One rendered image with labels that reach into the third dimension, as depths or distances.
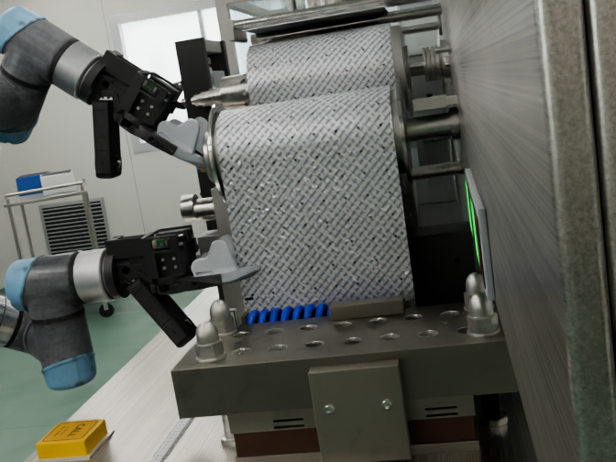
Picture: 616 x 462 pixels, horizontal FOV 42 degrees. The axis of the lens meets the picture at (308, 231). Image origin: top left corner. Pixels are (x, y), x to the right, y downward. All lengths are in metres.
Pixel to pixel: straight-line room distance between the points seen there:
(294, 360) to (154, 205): 6.24
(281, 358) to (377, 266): 0.22
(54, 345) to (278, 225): 0.36
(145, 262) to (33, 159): 6.42
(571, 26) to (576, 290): 0.06
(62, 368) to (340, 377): 0.46
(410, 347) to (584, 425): 0.68
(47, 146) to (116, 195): 0.76
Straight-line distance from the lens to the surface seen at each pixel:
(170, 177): 7.03
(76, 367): 1.20
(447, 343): 0.90
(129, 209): 7.20
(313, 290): 1.09
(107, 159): 1.19
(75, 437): 1.12
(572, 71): 0.20
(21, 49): 1.23
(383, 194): 1.05
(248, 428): 0.96
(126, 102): 1.16
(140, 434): 1.15
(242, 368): 0.93
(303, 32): 1.45
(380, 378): 0.88
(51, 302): 1.17
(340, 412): 0.90
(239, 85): 1.36
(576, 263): 0.21
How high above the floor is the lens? 1.32
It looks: 10 degrees down
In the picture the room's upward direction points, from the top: 9 degrees counter-clockwise
